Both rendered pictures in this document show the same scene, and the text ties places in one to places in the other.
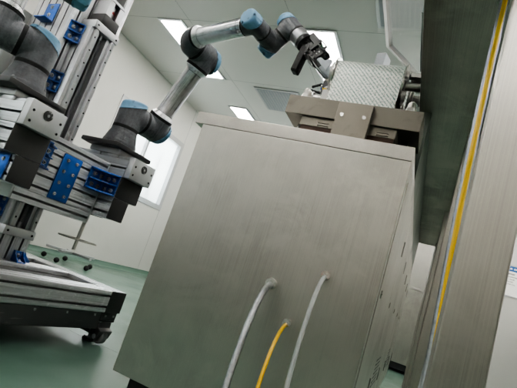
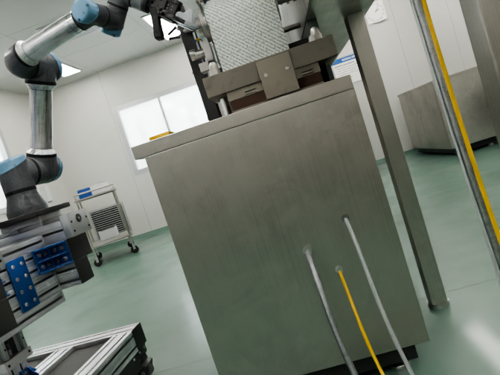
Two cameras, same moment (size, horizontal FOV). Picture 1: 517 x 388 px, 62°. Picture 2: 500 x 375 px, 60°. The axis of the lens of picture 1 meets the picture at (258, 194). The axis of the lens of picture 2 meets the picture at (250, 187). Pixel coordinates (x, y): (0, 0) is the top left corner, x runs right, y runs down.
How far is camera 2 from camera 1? 0.49 m
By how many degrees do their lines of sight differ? 23
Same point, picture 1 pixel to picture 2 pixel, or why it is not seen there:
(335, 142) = (280, 106)
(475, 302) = not seen: outside the picture
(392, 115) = (307, 50)
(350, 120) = (276, 76)
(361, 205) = (338, 146)
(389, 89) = (268, 15)
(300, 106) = (219, 85)
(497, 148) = not seen: outside the picture
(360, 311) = (385, 225)
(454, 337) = not seen: outside the picture
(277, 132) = (222, 125)
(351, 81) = (228, 24)
